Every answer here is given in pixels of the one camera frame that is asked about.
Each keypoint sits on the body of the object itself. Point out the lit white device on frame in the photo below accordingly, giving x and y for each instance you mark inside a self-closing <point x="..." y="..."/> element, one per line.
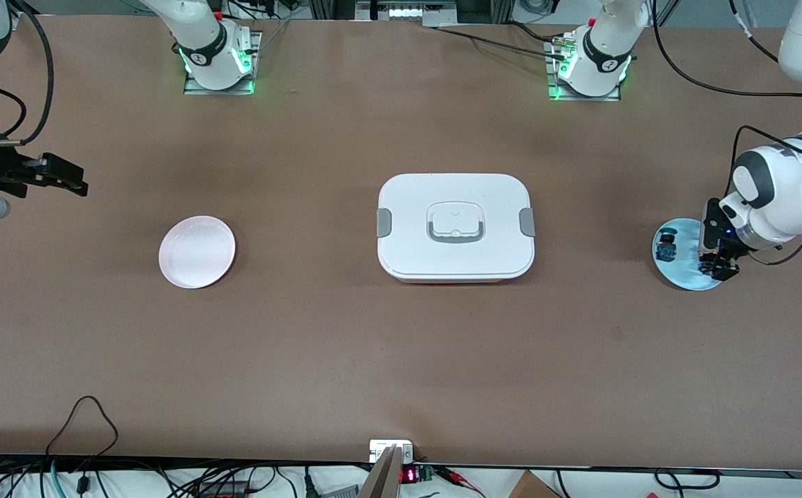
<point x="408" y="12"/>

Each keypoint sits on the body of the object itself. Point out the light blue round plate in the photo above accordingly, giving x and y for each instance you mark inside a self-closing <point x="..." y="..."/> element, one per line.
<point x="681" y="274"/>

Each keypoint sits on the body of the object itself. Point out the red-orange connector block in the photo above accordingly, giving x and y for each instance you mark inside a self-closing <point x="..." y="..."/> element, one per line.
<point x="229" y="491"/>

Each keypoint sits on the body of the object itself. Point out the red LED display board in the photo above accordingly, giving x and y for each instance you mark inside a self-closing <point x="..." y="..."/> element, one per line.
<point x="411" y="474"/>

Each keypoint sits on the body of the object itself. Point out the small white box device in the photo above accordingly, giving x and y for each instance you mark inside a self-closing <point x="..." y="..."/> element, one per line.
<point x="377" y="448"/>

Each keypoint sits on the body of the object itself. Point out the white lidded lunch box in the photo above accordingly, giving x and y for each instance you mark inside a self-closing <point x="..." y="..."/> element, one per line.
<point x="456" y="259"/>

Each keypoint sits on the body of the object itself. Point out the pale pink round plate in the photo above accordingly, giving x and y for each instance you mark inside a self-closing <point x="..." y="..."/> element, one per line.
<point x="197" y="252"/>

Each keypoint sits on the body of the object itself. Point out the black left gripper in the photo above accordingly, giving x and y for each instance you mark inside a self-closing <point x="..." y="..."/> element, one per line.
<point x="721" y="243"/>

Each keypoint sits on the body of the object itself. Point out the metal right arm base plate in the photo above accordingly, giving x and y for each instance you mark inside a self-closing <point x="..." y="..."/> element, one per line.
<point x="190" y="86"/>

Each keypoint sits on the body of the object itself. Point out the brown cardboard box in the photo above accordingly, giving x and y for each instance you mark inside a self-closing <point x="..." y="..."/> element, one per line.
<point x="532" y="486"/>

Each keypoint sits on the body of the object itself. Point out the red clip test leads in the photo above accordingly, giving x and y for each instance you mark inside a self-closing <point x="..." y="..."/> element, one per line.
<point x="460" y="477"/>

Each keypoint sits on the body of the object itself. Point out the aluminium profile bar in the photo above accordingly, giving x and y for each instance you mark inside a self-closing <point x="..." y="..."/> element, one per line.
<point x="381" y="477"/>

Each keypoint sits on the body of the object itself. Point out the grey power adapter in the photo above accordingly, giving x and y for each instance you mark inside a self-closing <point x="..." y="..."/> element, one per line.
<point x="340" y="492"/>

